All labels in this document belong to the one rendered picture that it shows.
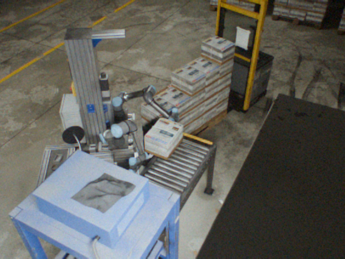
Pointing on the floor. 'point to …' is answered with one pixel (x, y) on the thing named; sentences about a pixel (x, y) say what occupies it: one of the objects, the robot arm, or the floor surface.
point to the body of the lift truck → (240, 65)
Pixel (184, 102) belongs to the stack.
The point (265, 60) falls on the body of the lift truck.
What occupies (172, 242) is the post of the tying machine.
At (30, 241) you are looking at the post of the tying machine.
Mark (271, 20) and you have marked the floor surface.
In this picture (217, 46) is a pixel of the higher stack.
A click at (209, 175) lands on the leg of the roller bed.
